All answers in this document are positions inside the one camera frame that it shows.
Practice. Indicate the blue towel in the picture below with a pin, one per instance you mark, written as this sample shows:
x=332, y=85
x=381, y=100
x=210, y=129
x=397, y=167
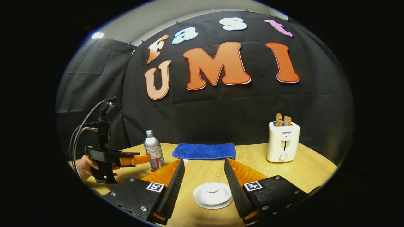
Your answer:
x=205, y=151

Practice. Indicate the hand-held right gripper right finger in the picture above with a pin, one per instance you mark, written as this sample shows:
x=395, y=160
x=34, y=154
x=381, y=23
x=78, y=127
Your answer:
x=235, y=192

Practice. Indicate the white teacup lid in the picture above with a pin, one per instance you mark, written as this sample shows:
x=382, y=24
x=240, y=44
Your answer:
x=217, y=195

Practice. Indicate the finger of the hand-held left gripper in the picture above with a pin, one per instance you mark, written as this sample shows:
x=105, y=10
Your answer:
x=131, y=153
x=135, y=160

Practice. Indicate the white toaster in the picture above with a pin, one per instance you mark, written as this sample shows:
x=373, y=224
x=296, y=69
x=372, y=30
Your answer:
x=282, y=148

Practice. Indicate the silver water bottle red label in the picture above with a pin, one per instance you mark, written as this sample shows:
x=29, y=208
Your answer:
x=153, y=148

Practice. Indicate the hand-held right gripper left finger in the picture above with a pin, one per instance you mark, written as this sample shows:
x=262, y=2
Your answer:
x=173, y=192

